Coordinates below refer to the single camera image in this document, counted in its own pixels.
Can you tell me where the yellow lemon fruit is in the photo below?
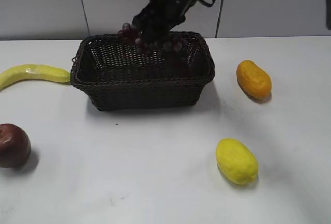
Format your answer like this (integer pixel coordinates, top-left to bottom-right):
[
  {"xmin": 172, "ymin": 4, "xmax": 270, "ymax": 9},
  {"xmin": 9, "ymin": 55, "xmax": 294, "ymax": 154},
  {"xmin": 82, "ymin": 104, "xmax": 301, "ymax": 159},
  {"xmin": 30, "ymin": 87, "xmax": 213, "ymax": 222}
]
[{"xmin": 216, "ymin": 138, "xmax": 259, "ymax": 185}]

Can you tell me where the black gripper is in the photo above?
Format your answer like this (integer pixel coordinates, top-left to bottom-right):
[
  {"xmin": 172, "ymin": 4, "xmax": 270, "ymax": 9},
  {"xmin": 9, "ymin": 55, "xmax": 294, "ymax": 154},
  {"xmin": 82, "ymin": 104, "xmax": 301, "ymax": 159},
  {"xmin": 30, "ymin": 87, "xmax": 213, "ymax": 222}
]
[{"xmin": 132, "ymin": 0, "xmax": 202, "ymax": 37}]

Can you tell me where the orange mango fruit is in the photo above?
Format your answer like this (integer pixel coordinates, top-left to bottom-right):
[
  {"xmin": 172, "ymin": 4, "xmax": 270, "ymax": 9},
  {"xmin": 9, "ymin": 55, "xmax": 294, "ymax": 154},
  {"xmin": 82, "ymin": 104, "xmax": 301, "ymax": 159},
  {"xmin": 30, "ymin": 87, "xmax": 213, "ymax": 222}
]
[{"xmin": 236, "ymin": 60, "xmax": 272, "ymax": 100}]

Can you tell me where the dark red apple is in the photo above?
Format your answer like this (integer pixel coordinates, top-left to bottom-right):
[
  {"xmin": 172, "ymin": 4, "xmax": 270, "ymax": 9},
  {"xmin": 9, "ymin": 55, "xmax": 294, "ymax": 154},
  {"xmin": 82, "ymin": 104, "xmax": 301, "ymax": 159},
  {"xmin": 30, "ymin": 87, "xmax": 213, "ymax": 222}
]
[{"xmin": 1, "ymin": 124, "xmax": 31, "ymax": 168}]

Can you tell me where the yellow banana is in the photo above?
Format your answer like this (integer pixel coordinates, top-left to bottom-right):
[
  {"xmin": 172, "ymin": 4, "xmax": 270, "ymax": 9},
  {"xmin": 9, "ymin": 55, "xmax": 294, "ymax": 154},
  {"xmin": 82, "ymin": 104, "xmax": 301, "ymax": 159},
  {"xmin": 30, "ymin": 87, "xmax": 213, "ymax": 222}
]
[{"xmin": 1, "ymin": 64, "xmax": 70, "ymax": 91}]

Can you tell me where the black woven basket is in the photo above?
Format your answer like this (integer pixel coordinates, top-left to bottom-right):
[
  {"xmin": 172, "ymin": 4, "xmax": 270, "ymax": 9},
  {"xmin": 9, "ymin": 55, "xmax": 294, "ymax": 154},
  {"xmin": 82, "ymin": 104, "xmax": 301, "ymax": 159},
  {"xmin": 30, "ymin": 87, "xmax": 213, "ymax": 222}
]
[{"xmin": 70, "ymin": 32, "xmax": 215, "ymax": 111}]

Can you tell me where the purple grape bunch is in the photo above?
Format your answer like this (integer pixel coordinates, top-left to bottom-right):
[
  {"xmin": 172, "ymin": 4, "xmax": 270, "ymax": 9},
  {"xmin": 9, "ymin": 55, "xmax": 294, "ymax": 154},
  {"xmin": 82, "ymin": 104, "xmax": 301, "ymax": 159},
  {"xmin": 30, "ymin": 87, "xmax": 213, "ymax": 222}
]
[{"xmin": 117, "ymin": 23, "xmax": 188, "ymax": 54}]

